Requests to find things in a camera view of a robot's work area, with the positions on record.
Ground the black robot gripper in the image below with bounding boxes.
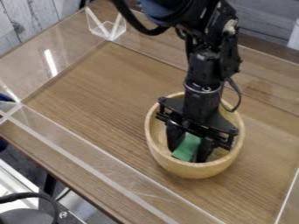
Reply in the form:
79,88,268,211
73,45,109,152
157,81,240,163

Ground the green rectangular block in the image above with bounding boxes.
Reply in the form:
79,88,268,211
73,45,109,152
173,133,202,163

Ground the brown wooden bowl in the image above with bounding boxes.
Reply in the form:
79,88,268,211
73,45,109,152
145,103,246,179

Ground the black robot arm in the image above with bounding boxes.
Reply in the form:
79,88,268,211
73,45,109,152
113,0,242,163

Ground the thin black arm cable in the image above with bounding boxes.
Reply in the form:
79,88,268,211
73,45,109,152
220,77,244,114

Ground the clear acrylic table enclosure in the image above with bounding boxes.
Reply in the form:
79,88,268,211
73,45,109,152
0,0,299,224

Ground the black metal bracket with bolt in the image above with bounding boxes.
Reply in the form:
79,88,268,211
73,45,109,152
39,190,87,224

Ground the clear acrylic corner bracket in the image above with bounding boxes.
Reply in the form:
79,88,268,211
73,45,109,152
85,7,127,41

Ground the black cable loop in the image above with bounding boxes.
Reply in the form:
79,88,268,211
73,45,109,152
0,192,61,224

